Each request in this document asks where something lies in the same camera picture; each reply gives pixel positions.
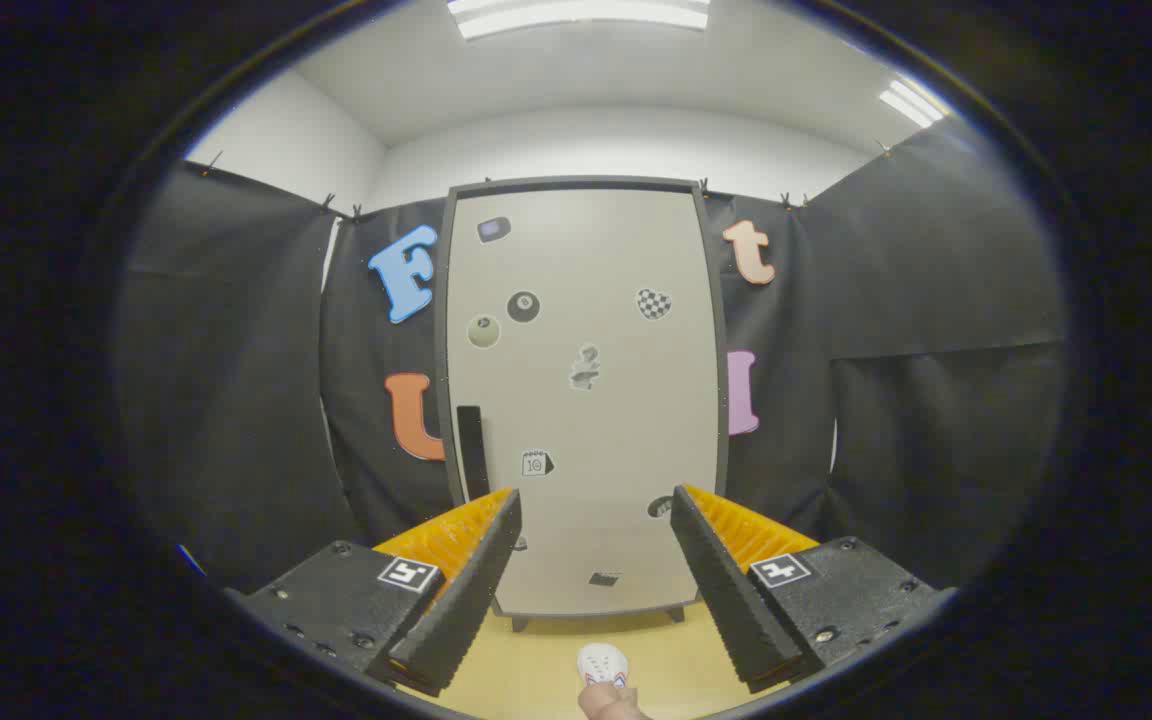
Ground long ceiling light panel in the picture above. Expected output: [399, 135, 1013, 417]
[446, 0, 713, 41]

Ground black backdrop cloth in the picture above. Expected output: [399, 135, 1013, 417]
[116, 115, 1069, 593]

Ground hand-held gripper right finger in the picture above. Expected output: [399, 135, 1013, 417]
[670, 484, 958, 694]

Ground white shoe with striped side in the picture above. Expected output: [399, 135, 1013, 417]
[577, 643, 630, 690]

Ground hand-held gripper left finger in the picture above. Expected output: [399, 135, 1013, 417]
[226, 487, 524, 699]

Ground small ceiling light panel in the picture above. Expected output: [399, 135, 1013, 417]
[878, 77, 948, 130]

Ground black door handle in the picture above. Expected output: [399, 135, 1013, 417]
[456, 405, 491, 502]

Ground grey shoe cabinet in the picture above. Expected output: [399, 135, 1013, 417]
[433, 176, 733, 633]

